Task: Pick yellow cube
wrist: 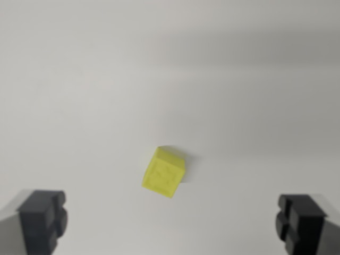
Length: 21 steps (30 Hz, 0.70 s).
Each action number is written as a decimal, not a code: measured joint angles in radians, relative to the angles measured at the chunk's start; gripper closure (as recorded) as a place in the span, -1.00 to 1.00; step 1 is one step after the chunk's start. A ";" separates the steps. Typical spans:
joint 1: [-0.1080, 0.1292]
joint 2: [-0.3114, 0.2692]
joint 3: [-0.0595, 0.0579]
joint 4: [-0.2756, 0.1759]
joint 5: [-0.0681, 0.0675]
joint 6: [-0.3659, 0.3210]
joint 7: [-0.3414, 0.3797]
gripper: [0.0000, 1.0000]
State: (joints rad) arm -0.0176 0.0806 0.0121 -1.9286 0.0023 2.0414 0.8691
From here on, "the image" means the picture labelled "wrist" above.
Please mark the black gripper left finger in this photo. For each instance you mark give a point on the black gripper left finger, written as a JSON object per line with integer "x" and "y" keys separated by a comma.
{"x": 37, "y": 223}

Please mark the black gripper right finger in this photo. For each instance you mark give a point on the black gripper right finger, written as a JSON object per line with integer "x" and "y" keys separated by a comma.
{"x": 305, "y": 225}

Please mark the yellow cube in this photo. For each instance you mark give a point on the yellow cube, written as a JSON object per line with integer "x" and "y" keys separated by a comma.
{"x": 164, "y": 172}

